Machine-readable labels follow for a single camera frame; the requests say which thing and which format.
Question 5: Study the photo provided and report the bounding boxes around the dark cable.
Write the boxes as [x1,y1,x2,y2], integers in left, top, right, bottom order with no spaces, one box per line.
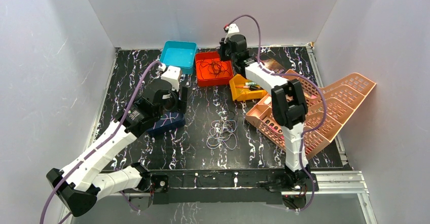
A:
[199,58,233,79]

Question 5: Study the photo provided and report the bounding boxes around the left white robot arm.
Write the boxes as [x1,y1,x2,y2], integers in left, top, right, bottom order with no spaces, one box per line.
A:
[46,79,188,217]

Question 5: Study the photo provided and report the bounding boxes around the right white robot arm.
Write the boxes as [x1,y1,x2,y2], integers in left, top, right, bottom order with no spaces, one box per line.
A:
[219,34,310,191]

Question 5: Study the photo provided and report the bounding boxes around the navy blue plastic box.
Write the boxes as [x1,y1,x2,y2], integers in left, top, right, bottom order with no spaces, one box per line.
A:
[147,113,186,137]

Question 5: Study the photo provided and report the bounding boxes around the red plastic box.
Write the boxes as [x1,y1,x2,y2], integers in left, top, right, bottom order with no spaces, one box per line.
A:
[195,51,234,87]

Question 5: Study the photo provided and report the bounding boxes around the black clip in bin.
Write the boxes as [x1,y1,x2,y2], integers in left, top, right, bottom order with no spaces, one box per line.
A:
[249,85,264,91]

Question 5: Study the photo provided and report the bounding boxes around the yellow parts bin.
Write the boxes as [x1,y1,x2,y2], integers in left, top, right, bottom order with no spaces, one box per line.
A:
[229,74,267,101]

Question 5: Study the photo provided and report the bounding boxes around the teal plastic box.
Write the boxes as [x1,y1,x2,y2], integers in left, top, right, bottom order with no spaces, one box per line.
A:
[160,41,197,75]

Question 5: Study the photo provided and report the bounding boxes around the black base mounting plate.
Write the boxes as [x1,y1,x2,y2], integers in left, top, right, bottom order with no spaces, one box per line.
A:
[124,168,319,211]

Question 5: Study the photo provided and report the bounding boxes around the pink tiered file rack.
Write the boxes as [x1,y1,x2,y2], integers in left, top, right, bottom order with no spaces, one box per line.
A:
[245,72,376,159]

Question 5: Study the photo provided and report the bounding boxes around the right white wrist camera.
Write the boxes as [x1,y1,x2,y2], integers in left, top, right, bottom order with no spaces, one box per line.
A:
[224,23,240,43]

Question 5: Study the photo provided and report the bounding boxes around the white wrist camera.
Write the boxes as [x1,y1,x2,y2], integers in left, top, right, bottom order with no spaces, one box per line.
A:
[158,63,182,92]
[224,23,240,43]

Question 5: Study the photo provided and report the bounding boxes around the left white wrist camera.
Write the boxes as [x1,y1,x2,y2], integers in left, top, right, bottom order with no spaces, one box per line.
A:
[158,63,182,92]

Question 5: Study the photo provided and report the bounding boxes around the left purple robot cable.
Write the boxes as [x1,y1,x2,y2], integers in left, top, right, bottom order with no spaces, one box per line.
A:
[40,60,165,224]

